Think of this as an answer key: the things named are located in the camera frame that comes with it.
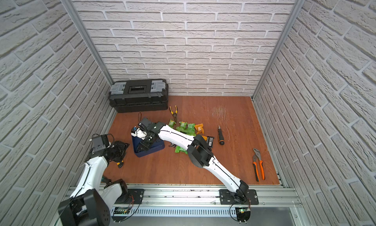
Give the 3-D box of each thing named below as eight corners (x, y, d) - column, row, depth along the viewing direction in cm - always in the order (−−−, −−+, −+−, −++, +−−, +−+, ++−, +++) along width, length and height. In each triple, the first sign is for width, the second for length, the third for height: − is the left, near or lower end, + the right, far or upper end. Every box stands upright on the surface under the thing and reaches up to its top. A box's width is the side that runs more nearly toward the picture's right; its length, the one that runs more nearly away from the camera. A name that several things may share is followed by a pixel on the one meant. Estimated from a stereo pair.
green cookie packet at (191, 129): (186, 134, 100) (186, 132, 98) (186, 125, 105) (186, 123, 103) (195, 134, 100) (195, 132, 98) (195, 125, 105) (195, 123, 103)
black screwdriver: (219, 145, 95) (220, 143, 93) (217, 127, 104) (217, 125, 101) (223, 145, 95) (224, 143, 93) (221, 127, 104) (221, 125, 101)
